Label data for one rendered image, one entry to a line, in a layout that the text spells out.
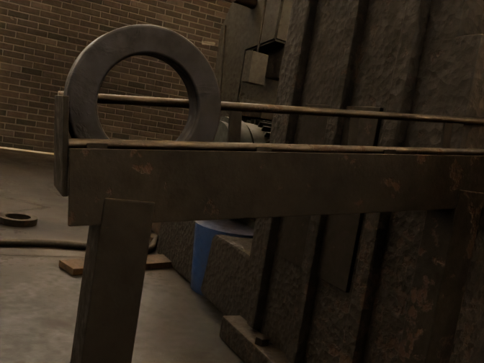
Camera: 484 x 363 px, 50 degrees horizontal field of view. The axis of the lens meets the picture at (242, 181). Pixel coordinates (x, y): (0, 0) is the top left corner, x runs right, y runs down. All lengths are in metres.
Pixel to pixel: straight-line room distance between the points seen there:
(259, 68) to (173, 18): 2.19
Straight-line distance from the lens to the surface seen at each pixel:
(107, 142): 0.60
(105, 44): 0.62
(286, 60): 1.58
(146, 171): 0.61
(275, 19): 5.38
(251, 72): 5.18
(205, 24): 7.28
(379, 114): 0.88
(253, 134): 2.05
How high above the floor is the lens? 0.63
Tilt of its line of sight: 5 degrees down
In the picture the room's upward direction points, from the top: 9 degrees clockwise
